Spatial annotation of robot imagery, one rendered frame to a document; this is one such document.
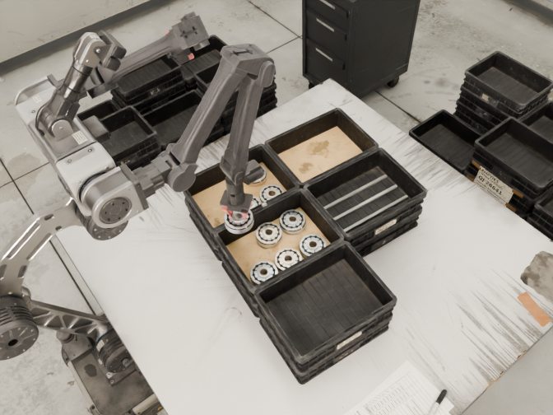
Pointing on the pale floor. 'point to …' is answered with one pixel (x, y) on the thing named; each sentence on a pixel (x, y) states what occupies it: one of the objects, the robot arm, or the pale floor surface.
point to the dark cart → (357, 42)
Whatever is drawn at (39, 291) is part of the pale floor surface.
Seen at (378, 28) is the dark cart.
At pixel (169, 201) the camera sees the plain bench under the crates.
